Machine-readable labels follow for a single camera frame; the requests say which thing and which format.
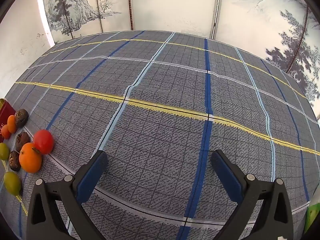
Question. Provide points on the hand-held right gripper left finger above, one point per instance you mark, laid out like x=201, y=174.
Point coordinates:
x=90, y=177

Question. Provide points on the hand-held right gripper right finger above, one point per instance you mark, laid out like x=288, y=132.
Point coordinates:
x=227, y=177

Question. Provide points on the red tomato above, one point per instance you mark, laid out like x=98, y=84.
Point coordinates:
x=43, y=141

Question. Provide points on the large orange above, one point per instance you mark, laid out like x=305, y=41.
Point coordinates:
x=30, y=158

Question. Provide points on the dark brown dried fruit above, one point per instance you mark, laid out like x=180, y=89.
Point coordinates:
x=21, y=117
x=14, y=160
x=22, y=141

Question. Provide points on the green fruit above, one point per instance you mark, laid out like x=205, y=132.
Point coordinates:
x=3, y=151
x=12, y=183

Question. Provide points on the small orange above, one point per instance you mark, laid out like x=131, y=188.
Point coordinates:
x=11, y=124
x=5, y=132

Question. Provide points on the red tin box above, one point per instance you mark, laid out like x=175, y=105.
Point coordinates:
x=6, y=112

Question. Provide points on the grey plaid tablecloth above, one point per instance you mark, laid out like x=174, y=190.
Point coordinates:
x=162, y=135

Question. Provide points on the green packet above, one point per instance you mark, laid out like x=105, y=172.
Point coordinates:
x=313, y=215

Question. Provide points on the ink landscape folding screen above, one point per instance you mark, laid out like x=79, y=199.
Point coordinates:
x=175, y=5

